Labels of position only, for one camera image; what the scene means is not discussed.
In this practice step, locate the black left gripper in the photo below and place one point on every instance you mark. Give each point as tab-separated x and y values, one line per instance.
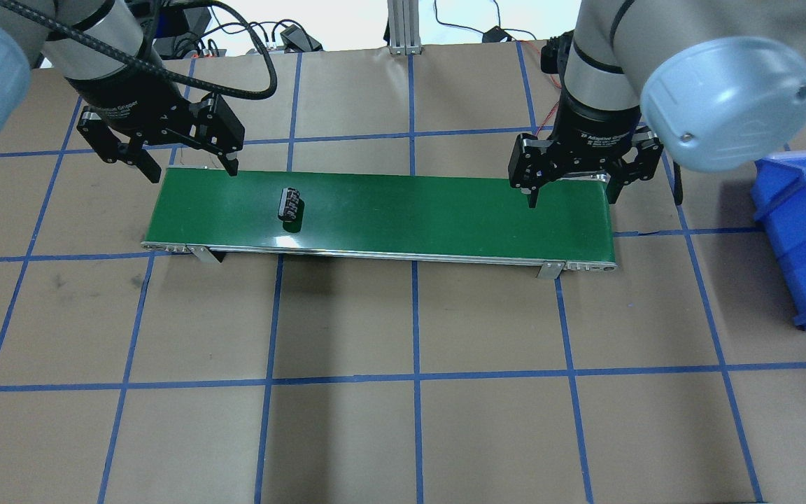
138	112

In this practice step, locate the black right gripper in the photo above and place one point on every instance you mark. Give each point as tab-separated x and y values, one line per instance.
595	131

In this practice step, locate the small black capacitor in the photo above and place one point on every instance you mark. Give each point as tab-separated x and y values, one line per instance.
290	204

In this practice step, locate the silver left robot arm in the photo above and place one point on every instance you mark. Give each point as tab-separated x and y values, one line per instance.
91	39

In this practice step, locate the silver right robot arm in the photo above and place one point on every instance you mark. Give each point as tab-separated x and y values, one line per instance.
713	84

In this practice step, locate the green conveyor belt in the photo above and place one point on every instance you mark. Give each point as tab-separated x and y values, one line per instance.
394	217

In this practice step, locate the aluminium frame post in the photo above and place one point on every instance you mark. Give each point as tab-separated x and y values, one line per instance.
403	28

